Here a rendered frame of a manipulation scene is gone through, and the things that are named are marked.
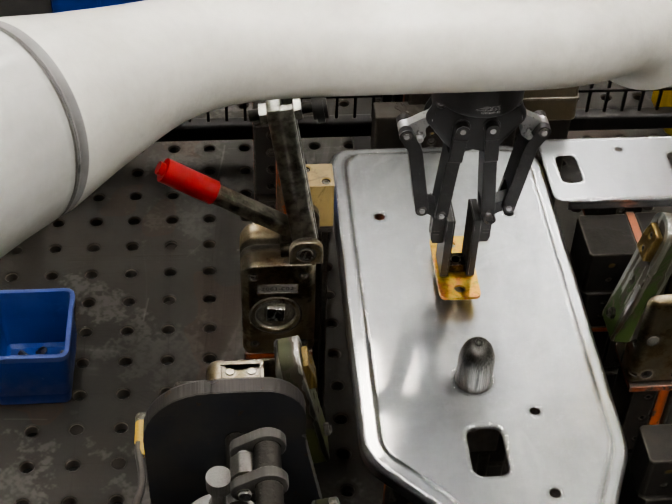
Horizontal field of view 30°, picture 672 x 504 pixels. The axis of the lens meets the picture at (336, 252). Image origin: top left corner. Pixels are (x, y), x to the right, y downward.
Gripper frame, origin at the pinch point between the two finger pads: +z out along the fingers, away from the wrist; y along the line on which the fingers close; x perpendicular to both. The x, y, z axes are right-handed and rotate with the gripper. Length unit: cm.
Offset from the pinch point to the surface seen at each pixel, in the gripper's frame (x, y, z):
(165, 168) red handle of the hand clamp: -0.3, -26.0, -9.5
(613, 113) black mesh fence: 55, 33, 29
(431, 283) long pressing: -0.8, -2.2, 5.0
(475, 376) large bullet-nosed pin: -14.2, -0.4, 2.7
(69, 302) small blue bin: 19, -40, 26
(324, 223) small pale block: 6.2, -11.8, 3.3
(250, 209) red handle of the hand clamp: -0.8, -18.9, -5.0
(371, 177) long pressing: 14.9, -6.3, 5.1
